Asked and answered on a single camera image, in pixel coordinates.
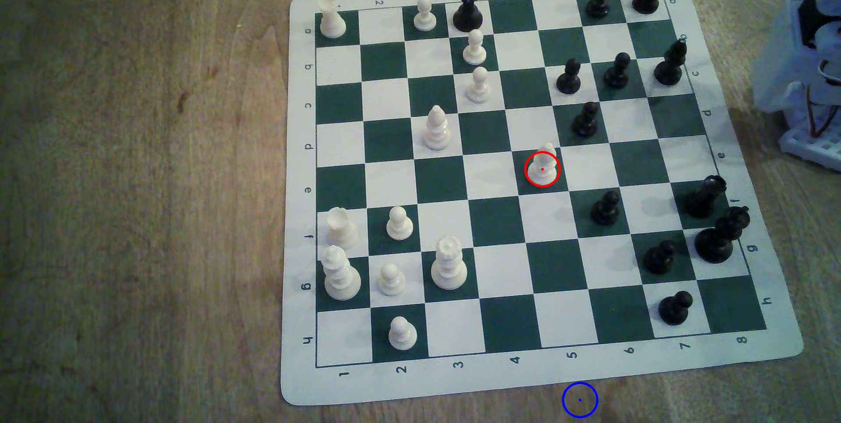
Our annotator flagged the black queen chess piece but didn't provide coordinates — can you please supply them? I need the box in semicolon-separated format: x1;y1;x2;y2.
452;0;484;34

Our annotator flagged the white pawn chess piece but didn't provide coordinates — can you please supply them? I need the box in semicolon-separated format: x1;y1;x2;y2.
462;29;488;67
385;205;415;242
413;0;438;32
466;66;493;105
388;316;419;352
378;262;407;298
527;142;559;187

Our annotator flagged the black king chess piece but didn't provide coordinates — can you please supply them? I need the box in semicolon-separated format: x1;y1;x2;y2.
694;205;751;264

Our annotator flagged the white rook chess piece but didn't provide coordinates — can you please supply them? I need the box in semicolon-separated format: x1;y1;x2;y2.
318;0;348;39
325;207;360;250

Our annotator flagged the white king chess piece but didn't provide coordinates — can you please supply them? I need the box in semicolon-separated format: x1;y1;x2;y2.
430;235;469;291

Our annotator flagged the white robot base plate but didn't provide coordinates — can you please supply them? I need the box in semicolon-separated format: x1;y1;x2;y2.
778;104;841;172

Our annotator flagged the thin red cable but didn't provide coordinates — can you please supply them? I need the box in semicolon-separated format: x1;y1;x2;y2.
806;85;823;139

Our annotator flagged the green and white chess mat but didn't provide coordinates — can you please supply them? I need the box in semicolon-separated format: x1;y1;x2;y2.
280;0;805;407

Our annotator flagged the white bishop chess piece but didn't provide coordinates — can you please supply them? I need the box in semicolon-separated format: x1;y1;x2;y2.
422;105;453;152

